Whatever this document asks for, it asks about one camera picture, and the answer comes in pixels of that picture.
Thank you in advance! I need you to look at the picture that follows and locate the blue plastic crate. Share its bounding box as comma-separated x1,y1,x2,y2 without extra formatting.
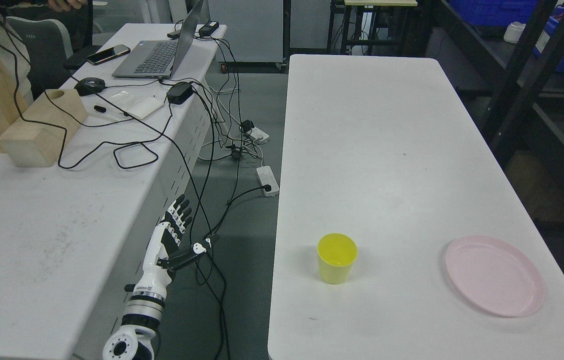
449,0,564,73

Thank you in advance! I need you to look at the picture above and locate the black looped cable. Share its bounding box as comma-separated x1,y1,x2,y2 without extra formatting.
42,90,202,171

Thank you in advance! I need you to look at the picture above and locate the white power strip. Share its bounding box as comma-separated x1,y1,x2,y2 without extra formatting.
245,126,270,145
256,166,280,197

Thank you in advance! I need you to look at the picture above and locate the white paper packet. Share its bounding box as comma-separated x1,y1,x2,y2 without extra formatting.
105,90,164,120

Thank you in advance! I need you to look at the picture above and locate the black metal shelf rack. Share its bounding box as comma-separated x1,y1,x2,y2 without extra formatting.
408,0,564,224

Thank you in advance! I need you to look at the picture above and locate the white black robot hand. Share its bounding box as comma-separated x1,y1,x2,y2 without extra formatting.
133,194,219,301

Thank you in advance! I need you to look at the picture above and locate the black computer mouse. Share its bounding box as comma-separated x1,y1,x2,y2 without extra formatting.
74,77,106,97

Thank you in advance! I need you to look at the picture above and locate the black smartphone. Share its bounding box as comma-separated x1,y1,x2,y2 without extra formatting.
87,44,131,66

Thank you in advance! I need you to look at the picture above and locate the black power adapter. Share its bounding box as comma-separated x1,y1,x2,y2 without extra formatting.
167,82,194,105

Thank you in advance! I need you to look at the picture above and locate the grey office chair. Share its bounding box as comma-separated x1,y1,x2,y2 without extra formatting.
7,16,101,98

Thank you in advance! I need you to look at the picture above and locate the silver laptop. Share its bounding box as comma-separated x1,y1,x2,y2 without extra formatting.
112,0,205,79

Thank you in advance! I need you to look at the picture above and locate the white robot forearm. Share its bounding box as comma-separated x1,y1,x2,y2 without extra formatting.
102,291,165,360

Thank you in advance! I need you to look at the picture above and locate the yellow plastic cup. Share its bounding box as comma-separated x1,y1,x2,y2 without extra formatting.
317,233,358,285

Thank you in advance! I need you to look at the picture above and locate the white desk with panel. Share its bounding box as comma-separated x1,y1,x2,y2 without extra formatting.
0,23,228,360

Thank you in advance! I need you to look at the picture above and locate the pink plastic plate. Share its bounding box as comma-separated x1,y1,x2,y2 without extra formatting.
444,235,545,318

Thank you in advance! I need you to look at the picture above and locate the white folding table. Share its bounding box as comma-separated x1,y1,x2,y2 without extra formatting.
268,54,564,360

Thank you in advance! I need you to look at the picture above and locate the light wooden block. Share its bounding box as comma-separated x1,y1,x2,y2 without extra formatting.
0,89,87,167

